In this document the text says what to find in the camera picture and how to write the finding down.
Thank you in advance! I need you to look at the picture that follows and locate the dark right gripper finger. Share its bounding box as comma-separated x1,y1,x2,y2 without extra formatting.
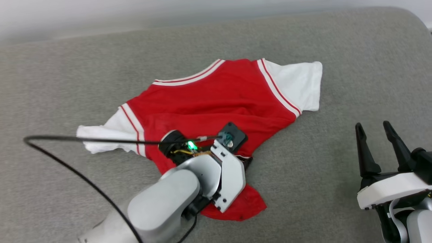
355,123,382,179
383,121,414,173

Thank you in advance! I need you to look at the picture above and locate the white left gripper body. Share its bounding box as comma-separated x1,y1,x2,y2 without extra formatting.
159,130,246,213

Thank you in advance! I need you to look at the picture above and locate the white right arm cable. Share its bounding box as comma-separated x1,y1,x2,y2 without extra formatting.
389,199,409,243

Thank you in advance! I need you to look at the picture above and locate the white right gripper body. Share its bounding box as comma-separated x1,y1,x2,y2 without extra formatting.
357,169,432,210

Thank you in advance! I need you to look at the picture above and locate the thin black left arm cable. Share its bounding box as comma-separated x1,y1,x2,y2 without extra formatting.
175,213,198,243

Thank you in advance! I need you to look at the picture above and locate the red and white shirt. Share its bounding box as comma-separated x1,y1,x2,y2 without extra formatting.
76,58,323,222

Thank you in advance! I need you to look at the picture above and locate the black left camera cable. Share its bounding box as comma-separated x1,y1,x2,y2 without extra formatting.
23,135,223,243

